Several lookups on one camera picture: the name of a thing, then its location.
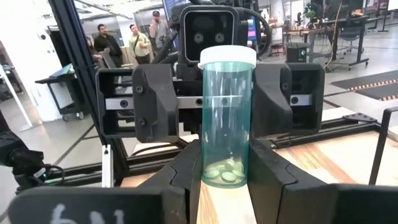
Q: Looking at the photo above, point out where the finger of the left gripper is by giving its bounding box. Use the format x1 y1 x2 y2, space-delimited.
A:
250 63 294 140
131 63 180 144

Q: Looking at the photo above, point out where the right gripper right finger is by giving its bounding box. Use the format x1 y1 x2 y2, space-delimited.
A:
247 140 398 224

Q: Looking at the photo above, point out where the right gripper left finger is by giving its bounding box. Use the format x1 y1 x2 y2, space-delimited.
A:
8 139 203 224

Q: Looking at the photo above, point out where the green bottle with round tablets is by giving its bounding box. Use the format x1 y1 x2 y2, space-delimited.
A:
197 45 257 189

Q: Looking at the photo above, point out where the black computer tower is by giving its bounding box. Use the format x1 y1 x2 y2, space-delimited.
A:
285 42 309 63

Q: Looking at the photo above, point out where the black wheeled cart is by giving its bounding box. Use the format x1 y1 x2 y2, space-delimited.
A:
34 63 91 123

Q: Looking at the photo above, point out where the person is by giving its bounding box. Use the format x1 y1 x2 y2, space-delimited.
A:
127 24 152 65
148 10 171 54
93 23 124 68

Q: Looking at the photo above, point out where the hazard striped floor mat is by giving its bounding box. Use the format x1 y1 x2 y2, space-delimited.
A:
330 70 398 91
354 82 398 102

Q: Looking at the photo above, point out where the small green office plant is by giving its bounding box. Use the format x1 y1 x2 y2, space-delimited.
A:
303 2 318 22

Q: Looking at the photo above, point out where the black office desk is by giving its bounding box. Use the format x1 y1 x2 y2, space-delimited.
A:
322 14 371 72

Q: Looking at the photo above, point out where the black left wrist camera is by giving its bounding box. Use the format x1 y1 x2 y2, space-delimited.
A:
178 4 241 65

